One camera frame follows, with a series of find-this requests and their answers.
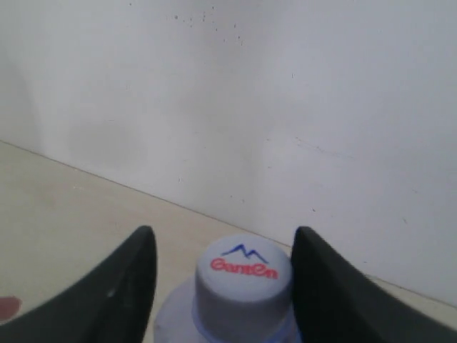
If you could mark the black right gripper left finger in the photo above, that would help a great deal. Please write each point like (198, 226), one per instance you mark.
(112, 303)

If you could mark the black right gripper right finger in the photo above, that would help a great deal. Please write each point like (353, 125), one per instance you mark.
(335, 302)

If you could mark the blue-tinted clear water bottle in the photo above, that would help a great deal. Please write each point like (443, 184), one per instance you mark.
(240, 292)

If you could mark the milk tea bottle yellow red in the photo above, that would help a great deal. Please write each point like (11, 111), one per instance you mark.
(9, 307)

